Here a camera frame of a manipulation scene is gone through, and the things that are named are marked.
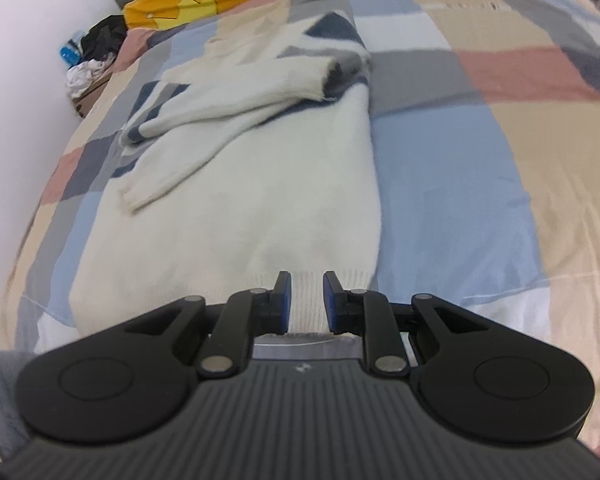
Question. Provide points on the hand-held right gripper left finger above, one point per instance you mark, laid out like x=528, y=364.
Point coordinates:
x=282, y=305

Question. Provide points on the white crumpled cloth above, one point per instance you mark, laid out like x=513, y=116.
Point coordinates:
x=82, y=77

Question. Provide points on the brown nightstand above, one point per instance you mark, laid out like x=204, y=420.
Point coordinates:
x=90, y=100

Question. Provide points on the white sweater with dark stripes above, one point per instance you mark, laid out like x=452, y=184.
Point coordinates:
x=230, y=220

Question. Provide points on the black cloth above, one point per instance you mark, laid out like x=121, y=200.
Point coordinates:
x=102, y=35

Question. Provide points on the checkered patchwork quilt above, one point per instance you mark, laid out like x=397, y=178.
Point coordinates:
x=455, y=185

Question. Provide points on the blue packet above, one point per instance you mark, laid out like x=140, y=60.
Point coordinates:
x=69, y=55

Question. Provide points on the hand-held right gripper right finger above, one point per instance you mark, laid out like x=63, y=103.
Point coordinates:
x=332, y=305

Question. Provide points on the person's leg in grey jeans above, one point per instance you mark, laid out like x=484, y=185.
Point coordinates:
x=5, y=410

